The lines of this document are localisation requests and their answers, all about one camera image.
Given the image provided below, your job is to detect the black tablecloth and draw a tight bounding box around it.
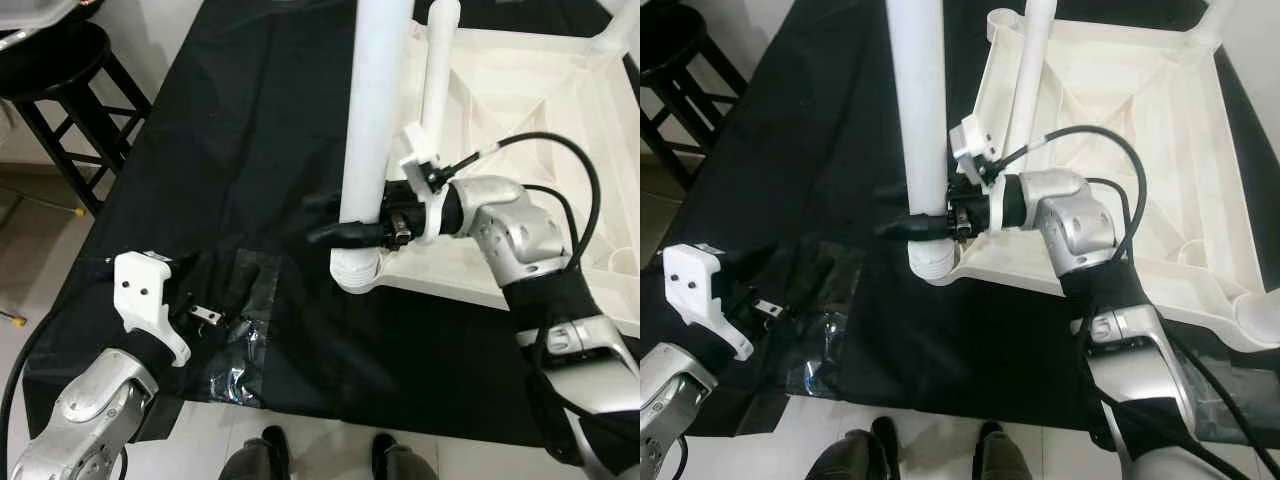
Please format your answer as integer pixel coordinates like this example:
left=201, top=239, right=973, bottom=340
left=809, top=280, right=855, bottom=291
left=640, top=0, right=1280, bottom=446
left=20, top=0, right=641, bottom=446

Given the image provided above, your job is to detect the grey left robot leg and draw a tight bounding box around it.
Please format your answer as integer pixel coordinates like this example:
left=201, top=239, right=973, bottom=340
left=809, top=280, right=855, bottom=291
left=805, top=418, right=901, bottom=480
left=220, top=425, right=291, bottom=480

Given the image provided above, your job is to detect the grey robot leg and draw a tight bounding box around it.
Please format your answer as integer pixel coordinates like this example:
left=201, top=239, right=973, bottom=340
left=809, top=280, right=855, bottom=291
left=372, top=432, right=441, bottom=480
left=975, top=420, right=1036, bottom=480
left=805, top=418, right=901, bottom=480
left=220, top=425, right=291, bottom=480

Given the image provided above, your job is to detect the white plastic table top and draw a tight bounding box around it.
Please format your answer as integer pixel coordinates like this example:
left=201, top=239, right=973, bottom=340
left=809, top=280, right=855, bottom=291
left=335, top=25, right=641, bottom=336
left=910, top=8, right=1280, bottom=351

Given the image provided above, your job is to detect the black round basin stand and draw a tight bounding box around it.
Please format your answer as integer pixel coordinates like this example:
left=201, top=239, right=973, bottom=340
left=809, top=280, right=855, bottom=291
left=0, top=0, right=151, bottom=216
left=640, top=0, right=746, bottom=191

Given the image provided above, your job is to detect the grey right robot leg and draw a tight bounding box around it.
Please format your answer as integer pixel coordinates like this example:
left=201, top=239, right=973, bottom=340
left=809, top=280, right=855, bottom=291
left=975, top=420, right=1036, bottom=480
left=372, top=432, right=441, bottom=480

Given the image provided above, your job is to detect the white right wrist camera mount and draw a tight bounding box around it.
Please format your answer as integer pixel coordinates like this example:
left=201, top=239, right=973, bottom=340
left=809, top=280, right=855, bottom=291
left=948, top=115, right=1003, bottom=238
left=400, top=122, right=471, bottom=243

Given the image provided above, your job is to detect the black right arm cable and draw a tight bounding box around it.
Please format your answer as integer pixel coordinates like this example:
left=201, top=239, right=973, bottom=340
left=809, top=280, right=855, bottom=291
left=1000, top=125, right=1280, bottom=480
left=440, top=132, right=641, bottom=471

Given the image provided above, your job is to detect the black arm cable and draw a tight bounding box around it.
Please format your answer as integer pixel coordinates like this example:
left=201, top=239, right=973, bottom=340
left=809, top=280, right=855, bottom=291
left=440, top=132, right=641, bottom=471
left=1000, top=125, right=1280, bottom=480
left=0, top=310, right=51, bottom=441

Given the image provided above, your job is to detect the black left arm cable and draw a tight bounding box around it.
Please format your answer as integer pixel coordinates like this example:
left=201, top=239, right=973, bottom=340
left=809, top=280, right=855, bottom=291
left=0, top=310, right=51, bottom=441

